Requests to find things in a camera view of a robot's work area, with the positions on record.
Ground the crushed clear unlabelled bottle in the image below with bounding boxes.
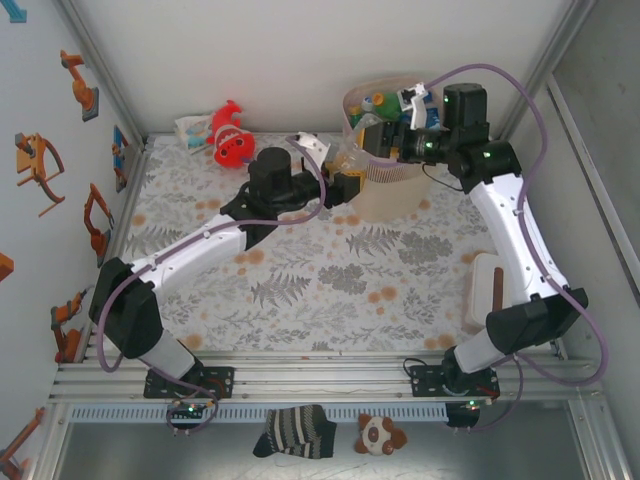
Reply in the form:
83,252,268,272
323,141,374,175

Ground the square Fiji water bottle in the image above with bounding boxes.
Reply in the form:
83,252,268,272
412,93,447,132

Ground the clear bottle blue cap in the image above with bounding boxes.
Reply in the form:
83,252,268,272
351,95,382,151

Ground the beige slatted plastic bin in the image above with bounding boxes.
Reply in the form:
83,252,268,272
341,72,436,224

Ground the red plush fish toy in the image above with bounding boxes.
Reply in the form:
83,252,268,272
206,98,258,169

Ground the floral tablecloth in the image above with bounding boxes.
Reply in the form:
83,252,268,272
107,132,534,354

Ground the white tissue box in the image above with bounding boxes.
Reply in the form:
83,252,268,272
462,251,516,332

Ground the black beige striped sock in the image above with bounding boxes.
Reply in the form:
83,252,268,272
251,403,339,461

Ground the brown white plush toy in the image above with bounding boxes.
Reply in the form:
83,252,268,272
354,412,409,458

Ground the aluminium frame post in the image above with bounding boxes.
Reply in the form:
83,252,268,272
57,0,149,151
497,0,599,146

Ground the aluminium side frame bar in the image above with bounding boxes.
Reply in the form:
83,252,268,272
544,69,640,306

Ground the aluminium table side rail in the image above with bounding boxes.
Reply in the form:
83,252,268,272
102,142,150,354

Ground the blue orange clamp wall sticker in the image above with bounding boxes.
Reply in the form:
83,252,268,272
112,124,132,195

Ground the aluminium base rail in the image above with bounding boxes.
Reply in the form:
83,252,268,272
49,349,604,404

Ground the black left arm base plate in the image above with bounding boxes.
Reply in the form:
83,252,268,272
143,366,236,400

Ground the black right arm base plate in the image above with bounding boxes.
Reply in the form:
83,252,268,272
408,363,501,400

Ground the white slotted cable duct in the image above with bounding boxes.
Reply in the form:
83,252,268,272
67,402,449,424

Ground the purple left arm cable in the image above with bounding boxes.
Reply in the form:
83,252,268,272
97,133,331,375

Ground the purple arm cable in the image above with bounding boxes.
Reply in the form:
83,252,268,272
97,133,331,375
422,63,610,386

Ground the orange claw wall sticker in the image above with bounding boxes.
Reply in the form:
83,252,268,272
13,132,67,219

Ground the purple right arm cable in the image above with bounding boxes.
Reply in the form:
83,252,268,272
422,63,610,386

